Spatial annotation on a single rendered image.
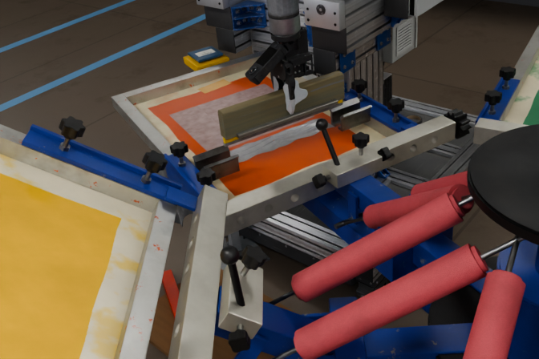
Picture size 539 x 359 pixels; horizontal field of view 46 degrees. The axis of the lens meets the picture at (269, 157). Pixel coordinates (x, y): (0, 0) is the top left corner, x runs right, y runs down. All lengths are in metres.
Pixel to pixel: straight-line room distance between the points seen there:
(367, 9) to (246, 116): 0.72
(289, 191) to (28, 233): 0.58
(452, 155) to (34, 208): 2.26
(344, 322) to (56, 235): 0.50
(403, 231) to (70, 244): 0.54
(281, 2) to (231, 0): 0.85
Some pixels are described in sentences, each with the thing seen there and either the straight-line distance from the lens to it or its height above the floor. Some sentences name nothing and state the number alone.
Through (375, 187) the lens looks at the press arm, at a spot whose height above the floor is 1.04.
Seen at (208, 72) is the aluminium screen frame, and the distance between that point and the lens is 2.17.
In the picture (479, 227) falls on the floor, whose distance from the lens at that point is 3.03.
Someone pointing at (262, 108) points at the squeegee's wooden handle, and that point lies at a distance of 1.59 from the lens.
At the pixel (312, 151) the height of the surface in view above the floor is 0.95.
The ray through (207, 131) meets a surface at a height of 0.95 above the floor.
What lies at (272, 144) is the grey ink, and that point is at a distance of 1.75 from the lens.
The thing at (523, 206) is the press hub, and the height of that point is 1.32.
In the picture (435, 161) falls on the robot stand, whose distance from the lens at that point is 3.07.
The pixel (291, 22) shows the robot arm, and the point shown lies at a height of 1.32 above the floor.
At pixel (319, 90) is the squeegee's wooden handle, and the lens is 1.67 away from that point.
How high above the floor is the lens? 1.84
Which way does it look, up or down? 31 degrees down
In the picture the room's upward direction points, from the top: 6 degrees counter-clockwise
